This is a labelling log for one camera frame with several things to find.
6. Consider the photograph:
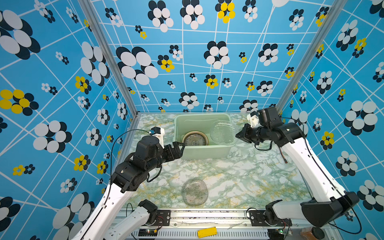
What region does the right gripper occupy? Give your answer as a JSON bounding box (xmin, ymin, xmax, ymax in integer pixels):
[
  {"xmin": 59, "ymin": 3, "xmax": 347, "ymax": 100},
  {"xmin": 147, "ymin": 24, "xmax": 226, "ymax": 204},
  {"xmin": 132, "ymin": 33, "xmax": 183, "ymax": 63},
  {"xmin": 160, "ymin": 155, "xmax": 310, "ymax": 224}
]
[{"xmin": 235, "ymin": 124, "xmax": 271, "ymax": 145}]

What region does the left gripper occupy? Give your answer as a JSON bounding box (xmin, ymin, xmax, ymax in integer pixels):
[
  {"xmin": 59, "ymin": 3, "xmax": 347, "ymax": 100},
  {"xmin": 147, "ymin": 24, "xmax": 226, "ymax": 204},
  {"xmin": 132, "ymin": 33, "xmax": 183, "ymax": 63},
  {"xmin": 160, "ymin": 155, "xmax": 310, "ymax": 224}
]
[{"xmin": 147, "ymin": 140, "xmax": 186, "ymax": 172}]

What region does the beige ceramic plate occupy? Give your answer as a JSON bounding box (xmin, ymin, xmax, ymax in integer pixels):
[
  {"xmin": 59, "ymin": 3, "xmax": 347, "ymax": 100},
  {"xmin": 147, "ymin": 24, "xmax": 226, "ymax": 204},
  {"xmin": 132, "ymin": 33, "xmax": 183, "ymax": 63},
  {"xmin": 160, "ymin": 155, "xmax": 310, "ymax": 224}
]
[{"xmin": 181, "ymin": 130, "xmax": 210, "ymax": 147}]

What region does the clear glass plate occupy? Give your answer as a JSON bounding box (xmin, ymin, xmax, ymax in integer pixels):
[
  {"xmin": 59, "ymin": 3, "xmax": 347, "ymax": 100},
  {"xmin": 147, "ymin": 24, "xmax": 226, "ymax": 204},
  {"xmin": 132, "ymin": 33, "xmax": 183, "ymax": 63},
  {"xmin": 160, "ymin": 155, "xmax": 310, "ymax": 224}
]
[
  {"xmin": 182, "ymin": 178, "xmax": 209, "ymax": 207},
  {"xmin": 210, "ymin": 120, "xmax": 236, "ymax": 146}
]

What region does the clear glass plate front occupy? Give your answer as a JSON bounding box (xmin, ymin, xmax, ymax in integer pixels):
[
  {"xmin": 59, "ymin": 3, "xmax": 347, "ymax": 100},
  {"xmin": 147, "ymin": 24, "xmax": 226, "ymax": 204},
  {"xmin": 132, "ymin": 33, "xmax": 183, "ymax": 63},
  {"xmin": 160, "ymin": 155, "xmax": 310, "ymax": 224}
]
[{"xmin": 182, "ymin": 178, "xmax": 209, "ymax": 207}]

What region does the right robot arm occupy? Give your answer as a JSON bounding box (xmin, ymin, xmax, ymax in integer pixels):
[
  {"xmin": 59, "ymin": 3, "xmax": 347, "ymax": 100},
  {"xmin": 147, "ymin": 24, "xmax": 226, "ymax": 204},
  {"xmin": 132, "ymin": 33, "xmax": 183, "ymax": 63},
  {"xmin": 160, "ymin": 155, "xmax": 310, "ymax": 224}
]
[{"xmin": 236, "ymin": 107, "xmax": 360, "ymax": 228}]

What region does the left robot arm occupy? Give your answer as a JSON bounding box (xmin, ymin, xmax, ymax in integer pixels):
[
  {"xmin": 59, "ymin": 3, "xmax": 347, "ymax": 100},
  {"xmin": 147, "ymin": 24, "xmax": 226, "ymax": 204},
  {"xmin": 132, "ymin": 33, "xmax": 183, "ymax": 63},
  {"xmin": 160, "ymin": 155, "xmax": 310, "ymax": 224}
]
[{"xmin": 74, "ymin": 134, "xmax": 185, "ymax": 240}]

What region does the yellow plastic block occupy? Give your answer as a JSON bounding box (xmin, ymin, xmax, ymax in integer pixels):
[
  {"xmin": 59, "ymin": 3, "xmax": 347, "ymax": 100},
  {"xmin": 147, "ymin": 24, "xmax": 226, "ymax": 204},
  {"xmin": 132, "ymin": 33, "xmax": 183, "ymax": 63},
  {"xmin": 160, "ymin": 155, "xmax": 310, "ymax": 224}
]
[{"xmin": 198, "ymin": 227, "xmax": 218, "ymax": 239}]

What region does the brown jar black lid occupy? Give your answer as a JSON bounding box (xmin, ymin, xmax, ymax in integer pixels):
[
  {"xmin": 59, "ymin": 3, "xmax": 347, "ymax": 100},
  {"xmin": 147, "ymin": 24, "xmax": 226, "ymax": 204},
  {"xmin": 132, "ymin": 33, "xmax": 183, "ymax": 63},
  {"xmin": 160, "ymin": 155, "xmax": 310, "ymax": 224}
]
[{"xmin": 300, "ymin": 227, "xmax": 325, "ymax": 240}]

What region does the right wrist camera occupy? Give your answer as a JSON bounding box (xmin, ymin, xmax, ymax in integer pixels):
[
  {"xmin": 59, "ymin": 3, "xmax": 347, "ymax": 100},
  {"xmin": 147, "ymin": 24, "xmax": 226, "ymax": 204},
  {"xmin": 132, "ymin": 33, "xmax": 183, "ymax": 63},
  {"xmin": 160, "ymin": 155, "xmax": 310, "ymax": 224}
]
[{"xmin": 247, "ymin": 111, "xmax": 261, "ymax": 129}]

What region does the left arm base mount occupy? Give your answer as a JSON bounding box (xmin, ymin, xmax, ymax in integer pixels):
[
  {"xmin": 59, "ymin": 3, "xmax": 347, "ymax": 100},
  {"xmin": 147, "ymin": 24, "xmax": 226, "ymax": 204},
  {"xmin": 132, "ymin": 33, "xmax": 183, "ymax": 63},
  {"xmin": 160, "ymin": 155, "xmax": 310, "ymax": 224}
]
[{"xmin": 145, "ymin": 210, "xmax": 171, "ymax": 226}]

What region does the aluminium front rail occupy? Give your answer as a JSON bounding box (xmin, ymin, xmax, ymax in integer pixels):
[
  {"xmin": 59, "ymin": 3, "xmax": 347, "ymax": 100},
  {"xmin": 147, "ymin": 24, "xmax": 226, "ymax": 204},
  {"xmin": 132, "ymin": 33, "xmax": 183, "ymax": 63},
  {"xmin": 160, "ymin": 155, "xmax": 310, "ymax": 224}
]
[{"xmin": 86, "ymin": 207, "xmax": 344, "ymax": 240}]

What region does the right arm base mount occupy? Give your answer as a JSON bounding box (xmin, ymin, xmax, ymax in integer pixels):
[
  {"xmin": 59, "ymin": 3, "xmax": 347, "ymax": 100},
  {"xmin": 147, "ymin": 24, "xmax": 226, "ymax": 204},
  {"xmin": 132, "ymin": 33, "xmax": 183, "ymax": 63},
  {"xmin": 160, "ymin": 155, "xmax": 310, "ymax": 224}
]
[{"xmin": 246, "ymin": 208, "xmax": 293, "ymax": 228}]

